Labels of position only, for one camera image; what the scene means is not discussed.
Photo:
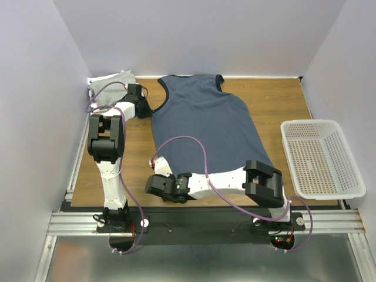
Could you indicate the grey folded tank top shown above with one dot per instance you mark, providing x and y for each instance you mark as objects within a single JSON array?
[{"x": 114, "y": 92}]

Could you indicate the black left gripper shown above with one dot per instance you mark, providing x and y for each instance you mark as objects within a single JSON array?
[{"x": 148, "y": 113}]

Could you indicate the blue tank top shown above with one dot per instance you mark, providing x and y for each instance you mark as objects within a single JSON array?
[{"x": 198, "y": 121}]

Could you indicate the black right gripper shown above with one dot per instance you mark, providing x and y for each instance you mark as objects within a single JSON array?
[{"x": 153, "y": 186}]

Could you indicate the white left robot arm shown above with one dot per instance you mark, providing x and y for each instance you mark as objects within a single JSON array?
[{"x": 106, "y": 144}]

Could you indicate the white plastic basket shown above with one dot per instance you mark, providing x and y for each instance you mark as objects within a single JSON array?
[{"x": 320, "y": 161}]

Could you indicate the aluminium frame rail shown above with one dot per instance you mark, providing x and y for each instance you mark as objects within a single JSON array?
[{"x": 317, "y": 221}]

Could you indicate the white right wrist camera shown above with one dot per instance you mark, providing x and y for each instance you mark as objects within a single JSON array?
[{"x": 160, "y": 166}]

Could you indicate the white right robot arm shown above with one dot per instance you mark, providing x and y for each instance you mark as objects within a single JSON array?
[{"x": 258, "y": 181}]

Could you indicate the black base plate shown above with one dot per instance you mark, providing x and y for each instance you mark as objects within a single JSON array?
[{"x": 170, "y": 226}]

